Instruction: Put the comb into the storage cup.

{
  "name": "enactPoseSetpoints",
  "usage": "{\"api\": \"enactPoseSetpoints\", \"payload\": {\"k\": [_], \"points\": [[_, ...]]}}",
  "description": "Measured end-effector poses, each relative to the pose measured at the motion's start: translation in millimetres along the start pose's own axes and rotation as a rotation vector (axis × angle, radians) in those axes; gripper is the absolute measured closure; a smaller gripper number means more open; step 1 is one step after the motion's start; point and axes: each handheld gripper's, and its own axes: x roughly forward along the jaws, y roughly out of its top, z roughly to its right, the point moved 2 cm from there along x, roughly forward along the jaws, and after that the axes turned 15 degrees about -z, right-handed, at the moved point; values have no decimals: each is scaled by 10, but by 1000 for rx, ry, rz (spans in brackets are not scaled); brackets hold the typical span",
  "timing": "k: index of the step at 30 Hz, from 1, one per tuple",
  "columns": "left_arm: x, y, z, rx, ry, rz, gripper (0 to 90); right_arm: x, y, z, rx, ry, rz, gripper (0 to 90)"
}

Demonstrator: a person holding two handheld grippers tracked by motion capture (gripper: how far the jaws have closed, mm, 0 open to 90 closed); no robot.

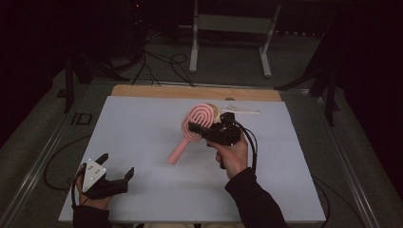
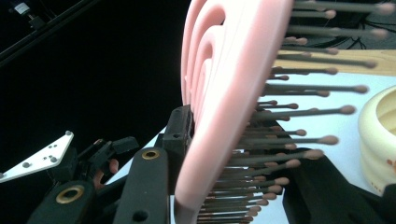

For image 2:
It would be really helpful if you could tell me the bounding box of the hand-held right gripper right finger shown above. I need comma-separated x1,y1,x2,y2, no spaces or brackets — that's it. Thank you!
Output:
281,155,396,224

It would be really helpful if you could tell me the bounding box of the black stand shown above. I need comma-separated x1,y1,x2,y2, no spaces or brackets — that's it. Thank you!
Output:
0,0,101,68

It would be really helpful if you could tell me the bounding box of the pink hairbrush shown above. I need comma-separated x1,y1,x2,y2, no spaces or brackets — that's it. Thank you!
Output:
173,0,396,224

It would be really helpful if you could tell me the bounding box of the cream ribbed cup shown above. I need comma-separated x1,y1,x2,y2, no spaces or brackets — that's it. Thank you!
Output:
358,85,396,197

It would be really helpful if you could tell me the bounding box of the small camera on stand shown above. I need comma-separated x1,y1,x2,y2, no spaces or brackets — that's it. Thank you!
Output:
12,0,47,31

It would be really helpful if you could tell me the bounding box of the wooden table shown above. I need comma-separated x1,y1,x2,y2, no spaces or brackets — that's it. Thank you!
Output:
274,49,396,77

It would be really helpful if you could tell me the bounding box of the black floor cable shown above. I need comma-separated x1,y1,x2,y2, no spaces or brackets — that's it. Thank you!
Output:
307,12,396,50

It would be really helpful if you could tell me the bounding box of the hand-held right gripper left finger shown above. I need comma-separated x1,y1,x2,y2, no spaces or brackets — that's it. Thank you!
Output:
162,105,195,195

